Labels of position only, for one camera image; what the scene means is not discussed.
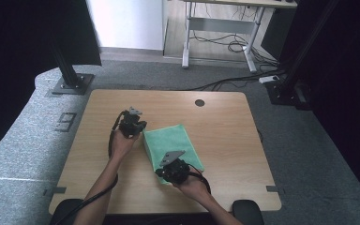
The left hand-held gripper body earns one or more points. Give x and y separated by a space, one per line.
130 123

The grey tape floor marking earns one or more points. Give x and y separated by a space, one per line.
65 122

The green cloth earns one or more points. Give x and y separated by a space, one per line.
168 140

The person's left hand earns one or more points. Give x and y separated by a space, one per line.
122 145

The white desk frame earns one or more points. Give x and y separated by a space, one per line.
218 25

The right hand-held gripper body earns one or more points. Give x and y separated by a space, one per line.
176 170

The grey tape strip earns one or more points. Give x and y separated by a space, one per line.
273 188
56 190

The white power strip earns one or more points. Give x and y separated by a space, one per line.
268 79

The white partition panel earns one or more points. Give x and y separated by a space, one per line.
128 22

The black curtain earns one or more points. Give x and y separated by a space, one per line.
347 78
18 47

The black round table grommet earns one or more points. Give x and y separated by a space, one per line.
199 102

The black metal stand with base plate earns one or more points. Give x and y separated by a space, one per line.
286 92
72 82

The person's right hand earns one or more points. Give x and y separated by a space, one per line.
193 187

